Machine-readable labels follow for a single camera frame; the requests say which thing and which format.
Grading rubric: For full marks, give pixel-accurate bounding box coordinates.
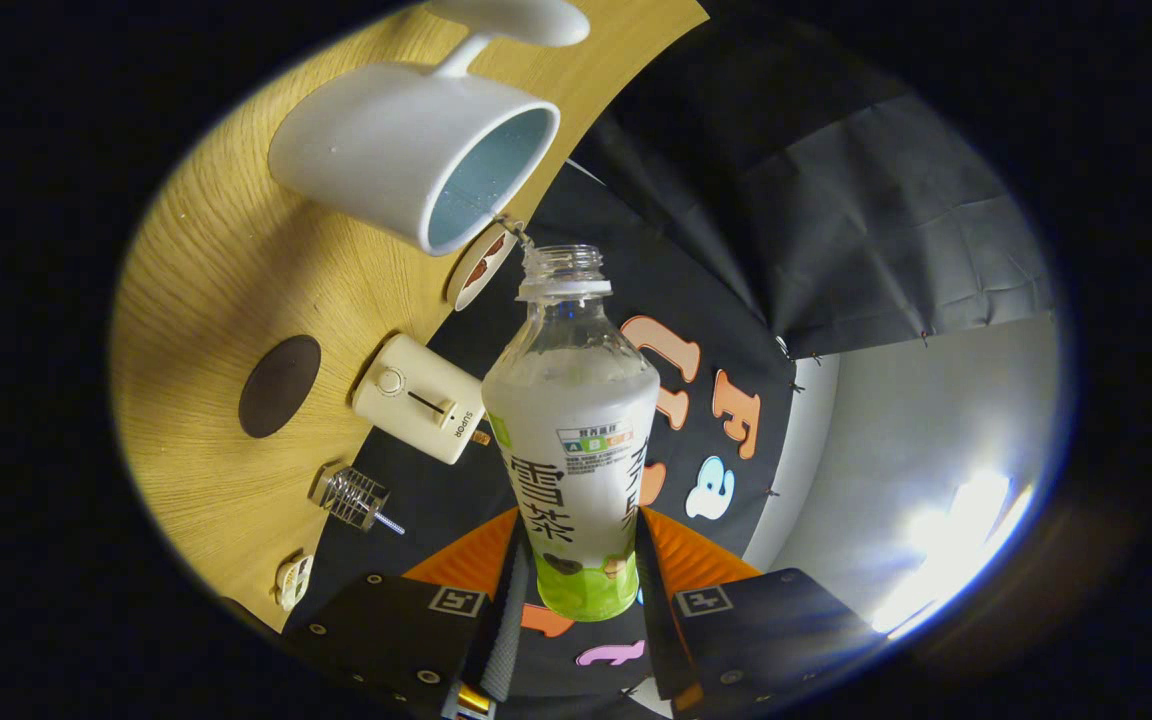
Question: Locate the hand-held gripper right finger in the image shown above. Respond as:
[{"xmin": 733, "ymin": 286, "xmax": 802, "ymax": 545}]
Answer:
[{"xmin": 631, "ymin": 505, "xmax": 882, "ymax": 717}]

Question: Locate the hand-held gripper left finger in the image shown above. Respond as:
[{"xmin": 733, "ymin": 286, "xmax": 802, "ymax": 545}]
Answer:
[{"xmin": 281, "ymin": 505, "xmax": 529, "ymax": 720}]

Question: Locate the clear juice bottle white label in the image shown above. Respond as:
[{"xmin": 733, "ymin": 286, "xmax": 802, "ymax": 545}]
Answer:
[{"xmin": 481, "ymin": 244, "xmax": 661, "ymax": 623}]

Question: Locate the dark brown round coaster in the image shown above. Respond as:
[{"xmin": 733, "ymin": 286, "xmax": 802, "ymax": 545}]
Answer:
[{"xmin": 238, "ymin": 335, "xmax": 322, "ymax": 439}]

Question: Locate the white cup with handle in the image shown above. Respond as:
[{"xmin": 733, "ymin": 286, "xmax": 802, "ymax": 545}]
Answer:
[{"xmin": 268, "ymin": 0, "xmax": 592, "ymax": 257}]

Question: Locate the cream toaster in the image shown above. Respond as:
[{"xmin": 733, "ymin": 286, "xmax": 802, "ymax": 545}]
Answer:
[{"xmin": 351, "ymin": 333, "xmax": 487, "ymax": 466}]

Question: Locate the small dish with red snacks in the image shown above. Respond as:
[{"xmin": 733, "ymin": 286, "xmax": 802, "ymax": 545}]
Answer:
[{"xmin": 444, "ymin": 222, "xmax": 522, "ymax": 311}]

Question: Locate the wooden table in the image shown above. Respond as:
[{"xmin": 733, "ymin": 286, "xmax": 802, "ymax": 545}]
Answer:
[{"xmin": 108, "ymin": 0, "xmax": 712, "ymax": 633}]

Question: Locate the black backdrop cloth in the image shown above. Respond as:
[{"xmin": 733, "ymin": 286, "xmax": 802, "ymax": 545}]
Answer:
[{"xmin": 286, "ymin": 0, "xmax": 1057, "ymax": 720}]

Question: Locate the wire mesh pen holder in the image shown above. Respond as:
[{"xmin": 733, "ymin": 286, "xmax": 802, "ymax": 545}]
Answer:
[{"xmin": 309, "ymin": 462, "xmax": 389, "ymax": 531}]

